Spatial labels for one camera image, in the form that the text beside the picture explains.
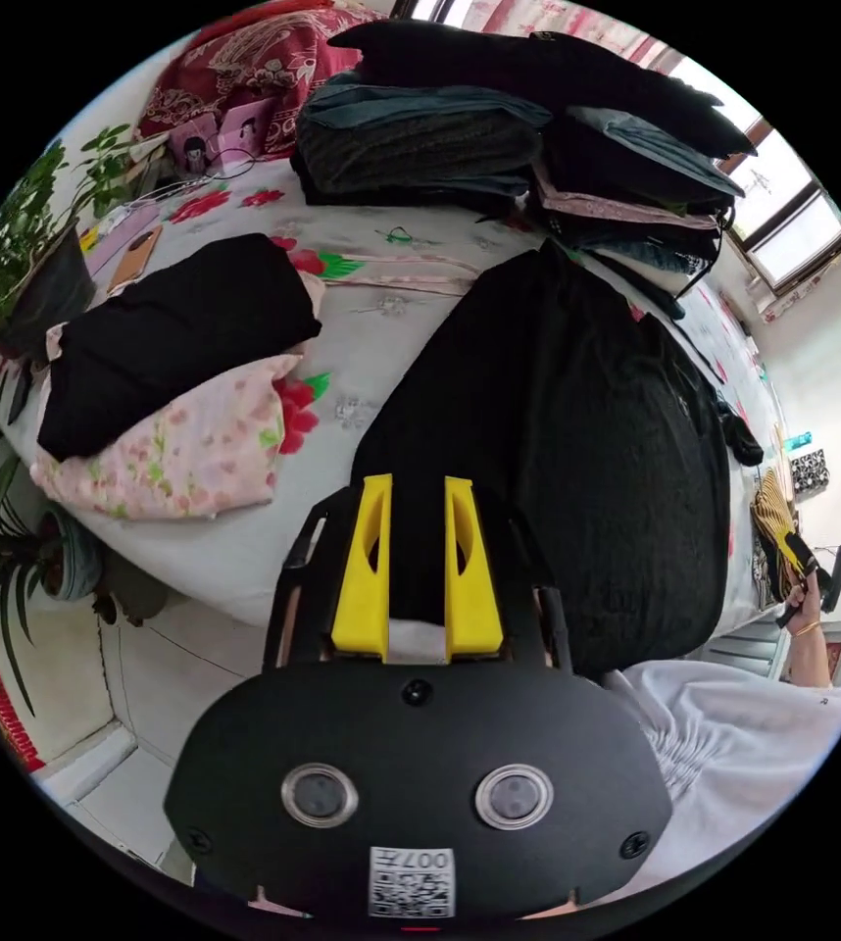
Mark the red patterned quilt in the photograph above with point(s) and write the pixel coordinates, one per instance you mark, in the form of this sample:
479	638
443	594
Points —
244	66

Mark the person's right hand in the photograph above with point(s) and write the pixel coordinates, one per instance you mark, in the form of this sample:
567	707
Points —
803	603

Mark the bed with floral sheet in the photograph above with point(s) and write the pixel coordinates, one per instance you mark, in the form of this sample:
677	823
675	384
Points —
391	331

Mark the phone in brown case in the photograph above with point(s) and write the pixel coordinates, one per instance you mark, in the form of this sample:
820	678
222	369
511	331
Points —
134	259

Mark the large pile of clothes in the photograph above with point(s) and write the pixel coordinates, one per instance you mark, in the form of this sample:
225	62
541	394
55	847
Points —
428	140

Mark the black long sleeve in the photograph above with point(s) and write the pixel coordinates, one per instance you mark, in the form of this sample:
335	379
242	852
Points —
575	456

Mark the leafy potted plant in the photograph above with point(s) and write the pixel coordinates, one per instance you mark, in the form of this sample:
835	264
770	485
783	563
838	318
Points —
16	242

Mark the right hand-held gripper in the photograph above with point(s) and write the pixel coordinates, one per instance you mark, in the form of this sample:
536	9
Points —
795	555

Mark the red patterned curtain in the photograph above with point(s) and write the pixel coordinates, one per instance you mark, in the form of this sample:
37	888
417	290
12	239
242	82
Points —
567	26

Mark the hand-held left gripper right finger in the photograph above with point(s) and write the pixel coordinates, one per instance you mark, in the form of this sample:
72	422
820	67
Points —
473	595

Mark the person's body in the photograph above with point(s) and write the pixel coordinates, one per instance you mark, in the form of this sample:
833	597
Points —
729	764

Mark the person's right forearm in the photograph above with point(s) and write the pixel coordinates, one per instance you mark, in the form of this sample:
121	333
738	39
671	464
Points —
814	658

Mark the spider plant in pot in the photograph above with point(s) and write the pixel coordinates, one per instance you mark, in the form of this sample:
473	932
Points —
9	559

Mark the window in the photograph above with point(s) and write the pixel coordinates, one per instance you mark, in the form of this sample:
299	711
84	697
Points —
788	220

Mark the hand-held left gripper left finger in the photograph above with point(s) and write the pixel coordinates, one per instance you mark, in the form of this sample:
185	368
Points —
363	588

